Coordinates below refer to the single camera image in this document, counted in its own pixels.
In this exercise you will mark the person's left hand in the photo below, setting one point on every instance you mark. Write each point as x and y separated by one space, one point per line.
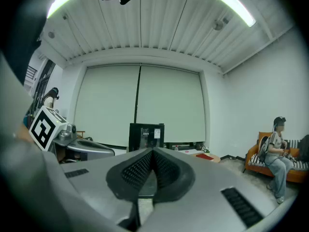
63 153

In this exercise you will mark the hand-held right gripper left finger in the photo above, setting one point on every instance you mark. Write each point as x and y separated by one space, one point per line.
96 178

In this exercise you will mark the white roller blind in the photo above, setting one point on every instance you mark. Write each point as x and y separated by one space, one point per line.
106 105
171 105

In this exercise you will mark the striped sofa cushion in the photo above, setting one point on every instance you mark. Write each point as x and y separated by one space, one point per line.
256 159

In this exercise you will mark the wooden shelf cart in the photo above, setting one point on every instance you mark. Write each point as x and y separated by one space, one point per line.
80 134

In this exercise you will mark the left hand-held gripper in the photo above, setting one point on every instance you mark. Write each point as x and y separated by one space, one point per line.
42 129

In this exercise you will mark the grey ceiling-mounted fixture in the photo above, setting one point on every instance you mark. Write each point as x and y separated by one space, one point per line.
219 24

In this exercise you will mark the black computer monitor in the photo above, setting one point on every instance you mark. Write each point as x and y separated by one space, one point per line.
135 139

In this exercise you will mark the round ceiling fixture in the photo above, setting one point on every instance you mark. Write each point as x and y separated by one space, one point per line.
51 34

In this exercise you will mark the person's black clothes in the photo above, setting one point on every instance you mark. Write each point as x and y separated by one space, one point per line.
21 45

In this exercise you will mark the round wooden table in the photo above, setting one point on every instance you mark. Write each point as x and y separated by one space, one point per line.
216 159

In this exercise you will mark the person's left forearm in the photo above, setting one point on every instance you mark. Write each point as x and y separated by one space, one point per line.
24 133

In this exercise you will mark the black mezzanine railing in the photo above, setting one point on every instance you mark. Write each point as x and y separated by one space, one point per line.
31 72

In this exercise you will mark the ceiling light tube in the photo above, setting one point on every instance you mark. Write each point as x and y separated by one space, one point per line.
62 1
229 4

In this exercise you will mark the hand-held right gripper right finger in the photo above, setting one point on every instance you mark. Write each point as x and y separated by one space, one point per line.
212 190

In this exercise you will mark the red book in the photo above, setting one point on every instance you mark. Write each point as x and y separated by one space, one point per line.
204 156

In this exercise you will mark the black bag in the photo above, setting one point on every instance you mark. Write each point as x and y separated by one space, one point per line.
304 149

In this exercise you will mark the orange sofa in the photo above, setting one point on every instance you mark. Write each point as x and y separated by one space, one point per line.
297 176

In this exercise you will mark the small black speaker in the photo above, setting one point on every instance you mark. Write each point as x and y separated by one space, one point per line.
199 146

